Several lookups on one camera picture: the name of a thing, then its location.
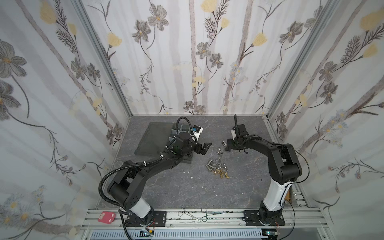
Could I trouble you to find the aluminium front rail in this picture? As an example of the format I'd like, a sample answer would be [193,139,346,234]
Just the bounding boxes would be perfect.
[80,208,328,229]

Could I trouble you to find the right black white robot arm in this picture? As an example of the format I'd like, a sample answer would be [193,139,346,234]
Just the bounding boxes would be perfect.
[225,123,303,226]

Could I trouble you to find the surgical scissors on rail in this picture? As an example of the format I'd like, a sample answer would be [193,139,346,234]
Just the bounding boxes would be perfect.
[178,209,226,223]

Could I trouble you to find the pink rectangular device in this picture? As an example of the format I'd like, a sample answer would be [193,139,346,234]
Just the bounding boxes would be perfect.
[98,211,116,225]

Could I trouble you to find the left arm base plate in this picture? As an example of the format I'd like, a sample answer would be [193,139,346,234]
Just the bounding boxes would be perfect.
[124,211,167,227]

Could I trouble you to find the silver wing nuts cluster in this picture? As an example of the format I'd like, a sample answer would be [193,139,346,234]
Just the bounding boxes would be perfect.
[206,160,228,172]

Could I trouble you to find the brass screws cluster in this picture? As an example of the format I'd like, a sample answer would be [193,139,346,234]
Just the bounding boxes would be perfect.
[212,169,230,179]

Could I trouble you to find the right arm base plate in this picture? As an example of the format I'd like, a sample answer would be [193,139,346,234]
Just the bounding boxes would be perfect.
[243,209,286,227]

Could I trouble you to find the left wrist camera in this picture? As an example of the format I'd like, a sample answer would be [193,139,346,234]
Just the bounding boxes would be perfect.
[192,125,204,141]

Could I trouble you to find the white vented cable duct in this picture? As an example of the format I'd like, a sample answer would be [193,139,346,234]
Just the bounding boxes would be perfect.
[88,229,268,240]

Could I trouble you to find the green compartment organizer box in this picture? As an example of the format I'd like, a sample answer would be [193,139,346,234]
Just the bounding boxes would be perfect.
[135,122,193,164]

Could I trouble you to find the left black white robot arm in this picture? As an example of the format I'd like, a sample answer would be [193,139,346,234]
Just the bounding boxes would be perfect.
[98,132,212,226]

